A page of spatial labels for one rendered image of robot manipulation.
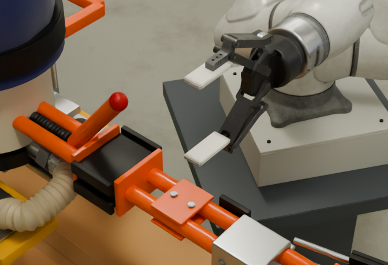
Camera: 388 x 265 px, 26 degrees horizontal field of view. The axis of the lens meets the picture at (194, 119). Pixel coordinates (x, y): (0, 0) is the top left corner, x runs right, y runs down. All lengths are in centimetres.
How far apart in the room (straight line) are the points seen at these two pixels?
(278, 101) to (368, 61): 21
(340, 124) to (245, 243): 84
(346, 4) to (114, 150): 46
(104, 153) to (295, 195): 74
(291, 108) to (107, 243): 57
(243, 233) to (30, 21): 37
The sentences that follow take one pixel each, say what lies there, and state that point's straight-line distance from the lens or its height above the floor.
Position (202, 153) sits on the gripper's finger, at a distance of 120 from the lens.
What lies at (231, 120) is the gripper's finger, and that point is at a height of 118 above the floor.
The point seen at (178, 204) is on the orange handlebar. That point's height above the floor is 125.
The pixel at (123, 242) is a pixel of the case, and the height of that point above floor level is 94.
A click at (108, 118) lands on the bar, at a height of 132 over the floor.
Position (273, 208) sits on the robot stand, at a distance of 172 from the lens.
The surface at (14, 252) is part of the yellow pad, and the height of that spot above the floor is 112.
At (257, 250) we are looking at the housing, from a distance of 96.
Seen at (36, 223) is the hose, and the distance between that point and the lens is 112.
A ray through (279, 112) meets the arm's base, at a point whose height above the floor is 87.
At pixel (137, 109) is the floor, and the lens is 316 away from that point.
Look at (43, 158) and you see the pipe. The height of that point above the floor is 119.
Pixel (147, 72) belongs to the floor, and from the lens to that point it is 334.
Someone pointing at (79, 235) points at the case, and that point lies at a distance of 141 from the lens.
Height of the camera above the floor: 197
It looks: 39 degrees down
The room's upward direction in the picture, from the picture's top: straight up
